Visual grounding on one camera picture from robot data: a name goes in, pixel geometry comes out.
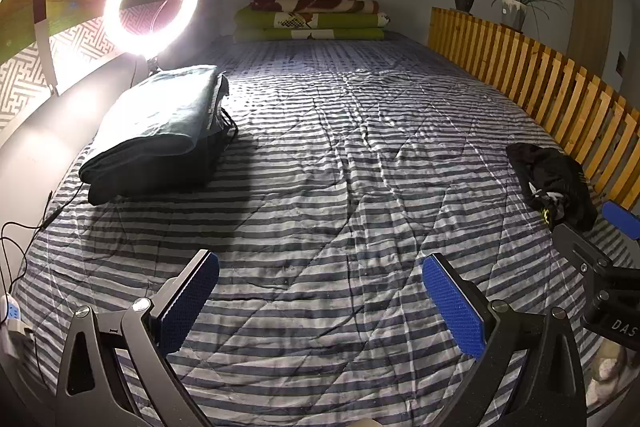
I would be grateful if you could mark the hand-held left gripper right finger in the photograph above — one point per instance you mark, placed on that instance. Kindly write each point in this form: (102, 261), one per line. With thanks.
(455, 312)

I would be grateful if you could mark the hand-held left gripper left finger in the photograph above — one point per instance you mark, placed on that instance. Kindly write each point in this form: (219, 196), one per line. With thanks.
(192, 302)

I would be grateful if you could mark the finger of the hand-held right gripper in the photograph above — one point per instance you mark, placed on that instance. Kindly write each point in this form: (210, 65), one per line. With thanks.
(622, 218)
(580, 247)

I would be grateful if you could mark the black garment with yellow stripe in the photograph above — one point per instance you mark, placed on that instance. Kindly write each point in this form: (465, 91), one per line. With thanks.
(555, 172)

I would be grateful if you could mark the white charger plug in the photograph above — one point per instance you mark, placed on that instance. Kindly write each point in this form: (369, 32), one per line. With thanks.
(21, 334)

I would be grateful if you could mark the white power strip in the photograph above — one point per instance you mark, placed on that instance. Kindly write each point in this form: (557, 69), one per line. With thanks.
(11, 309)

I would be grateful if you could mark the folded dark green cloth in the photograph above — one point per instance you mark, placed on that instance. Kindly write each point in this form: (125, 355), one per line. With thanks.
(155, 122)

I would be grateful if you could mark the striped bed sheet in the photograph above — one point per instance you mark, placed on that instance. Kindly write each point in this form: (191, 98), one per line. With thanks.
(325, 157)

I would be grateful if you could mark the wooden door panel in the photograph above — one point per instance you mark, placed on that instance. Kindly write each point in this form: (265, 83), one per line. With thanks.
(592, 7)

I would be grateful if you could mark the potted plant in white pot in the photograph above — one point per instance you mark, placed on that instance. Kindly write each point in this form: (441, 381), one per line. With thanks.
(514, 14)

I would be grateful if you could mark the brown and white folded blanket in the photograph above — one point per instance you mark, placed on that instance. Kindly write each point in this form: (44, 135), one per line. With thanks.
(315, 2)

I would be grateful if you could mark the wooden slat rail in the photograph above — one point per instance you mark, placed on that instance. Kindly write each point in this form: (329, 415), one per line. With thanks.
(550, 82)

